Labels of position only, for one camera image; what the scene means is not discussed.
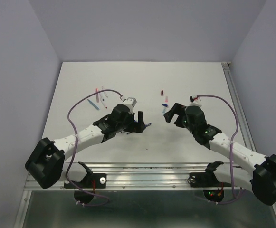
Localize white marker red cap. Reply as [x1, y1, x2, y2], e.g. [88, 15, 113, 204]
[101, 100, 108, 109]

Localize pink highlighter pen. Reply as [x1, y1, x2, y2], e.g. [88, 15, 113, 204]
[95, 88, 100, 103]

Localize light blue highlighter pen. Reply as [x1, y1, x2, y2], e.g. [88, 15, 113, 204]
[88, 99, 100, 111]

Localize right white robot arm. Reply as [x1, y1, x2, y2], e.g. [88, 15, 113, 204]
[163, 103, 276, 206]

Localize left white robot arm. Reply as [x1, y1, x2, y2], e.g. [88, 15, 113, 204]
[25, 104, 145, 189]

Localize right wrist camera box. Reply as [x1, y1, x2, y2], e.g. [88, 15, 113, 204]
[189, 96, 202, 107]

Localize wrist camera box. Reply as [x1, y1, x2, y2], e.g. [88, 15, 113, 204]
[189, 96, 202, 107]
[122, 97, 137, 109]

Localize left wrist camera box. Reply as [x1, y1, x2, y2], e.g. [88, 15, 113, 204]
[122, 97, 137, 109]

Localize aluminium front rail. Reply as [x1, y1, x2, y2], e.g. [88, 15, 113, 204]
[24, 162, 252, 191]

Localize aluminium rail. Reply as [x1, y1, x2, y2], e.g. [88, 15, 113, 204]
[24, 162, 252, 191]
[221, 62, 256, 151]

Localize aluminium right rail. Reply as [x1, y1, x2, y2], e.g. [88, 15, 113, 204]
[221, 62, 256, 151]

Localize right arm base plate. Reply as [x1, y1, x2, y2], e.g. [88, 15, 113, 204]
[187, 172, 222, 188]

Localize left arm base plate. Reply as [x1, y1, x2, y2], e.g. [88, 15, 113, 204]
[69, 173, 107, 189]

